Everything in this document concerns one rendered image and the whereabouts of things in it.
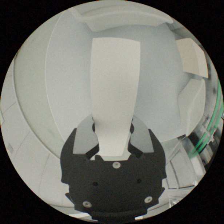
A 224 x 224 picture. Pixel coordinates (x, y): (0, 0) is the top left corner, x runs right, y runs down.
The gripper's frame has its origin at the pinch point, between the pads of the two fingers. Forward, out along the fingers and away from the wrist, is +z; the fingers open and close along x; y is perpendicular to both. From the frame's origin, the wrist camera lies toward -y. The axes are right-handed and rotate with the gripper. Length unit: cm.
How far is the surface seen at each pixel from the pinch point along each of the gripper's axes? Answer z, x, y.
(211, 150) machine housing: -30, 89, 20
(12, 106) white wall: 39, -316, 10
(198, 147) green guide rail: -11, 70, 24
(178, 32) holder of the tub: 3.6, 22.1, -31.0
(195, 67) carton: -0.7, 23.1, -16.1
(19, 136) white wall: 8, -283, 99
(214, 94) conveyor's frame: -6, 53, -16
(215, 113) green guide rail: -10, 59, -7
